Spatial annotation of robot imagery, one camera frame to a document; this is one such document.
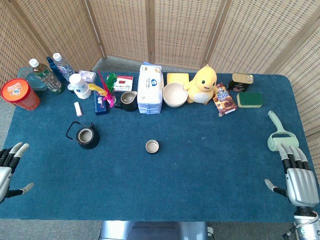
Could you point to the orange lidded snack canister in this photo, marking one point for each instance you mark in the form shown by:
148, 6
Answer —
20, 94

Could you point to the luncheon meat tin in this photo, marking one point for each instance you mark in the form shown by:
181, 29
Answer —
241, 82

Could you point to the blue rectangular box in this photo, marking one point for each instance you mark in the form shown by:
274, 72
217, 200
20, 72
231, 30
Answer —
100, 103

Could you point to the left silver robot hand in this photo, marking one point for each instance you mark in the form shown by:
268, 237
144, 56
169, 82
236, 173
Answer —
5, 172

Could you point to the green yellow scouring sponge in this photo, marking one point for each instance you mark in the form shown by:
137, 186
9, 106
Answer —
250, 100

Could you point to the clear water bottle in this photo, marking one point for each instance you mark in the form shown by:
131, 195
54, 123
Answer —
64, 67

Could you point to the blue table cloth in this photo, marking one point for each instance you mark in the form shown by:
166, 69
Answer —
160, 165

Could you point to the blue bottle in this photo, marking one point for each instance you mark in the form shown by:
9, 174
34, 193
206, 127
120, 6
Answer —
54, 68

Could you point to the lavender small box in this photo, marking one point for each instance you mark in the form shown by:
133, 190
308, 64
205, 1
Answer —
88, 76

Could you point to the black pitcher cup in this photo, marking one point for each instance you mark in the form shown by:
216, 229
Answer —
128, 100

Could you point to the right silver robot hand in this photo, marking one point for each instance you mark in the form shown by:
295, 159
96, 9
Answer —
298, 179

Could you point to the green tea bottle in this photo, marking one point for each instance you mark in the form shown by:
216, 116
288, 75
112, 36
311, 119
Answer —
46, 77

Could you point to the yellow duck plush toy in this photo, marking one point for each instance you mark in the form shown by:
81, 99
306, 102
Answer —
202, 88

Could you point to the wicker folding screen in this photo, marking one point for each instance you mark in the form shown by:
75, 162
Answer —
160, 30

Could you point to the beige stacked bowls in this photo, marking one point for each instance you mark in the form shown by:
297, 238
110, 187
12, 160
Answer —
174, 95

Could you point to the Hello Panda biscuit box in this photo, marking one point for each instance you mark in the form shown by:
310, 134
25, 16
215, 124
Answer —
224, 100

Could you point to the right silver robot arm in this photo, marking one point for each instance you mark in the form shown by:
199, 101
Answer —
307, 222

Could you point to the black teapot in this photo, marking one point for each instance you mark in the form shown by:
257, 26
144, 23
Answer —
86, 136

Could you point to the yellow sponge block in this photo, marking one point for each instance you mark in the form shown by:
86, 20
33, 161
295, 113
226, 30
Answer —
177, 78

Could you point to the red white box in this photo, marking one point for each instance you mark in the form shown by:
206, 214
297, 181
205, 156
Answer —
123, 83

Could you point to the white tissue pack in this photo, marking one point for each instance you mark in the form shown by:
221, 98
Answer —
150, 91

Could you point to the mint green lint roller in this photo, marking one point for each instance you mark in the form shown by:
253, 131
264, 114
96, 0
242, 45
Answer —
281, 137

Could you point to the clear plastic container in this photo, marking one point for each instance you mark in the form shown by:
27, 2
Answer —
29, 79

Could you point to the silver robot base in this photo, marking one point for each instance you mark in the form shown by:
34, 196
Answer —
153, 230

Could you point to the small beige teacup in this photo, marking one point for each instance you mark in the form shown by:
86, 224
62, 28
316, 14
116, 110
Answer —
152, 146

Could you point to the white pill bottle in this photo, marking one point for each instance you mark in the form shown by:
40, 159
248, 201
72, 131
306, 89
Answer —
79, 86

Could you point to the colourful feather shuttlecock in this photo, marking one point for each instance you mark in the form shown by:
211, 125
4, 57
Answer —
108, 88

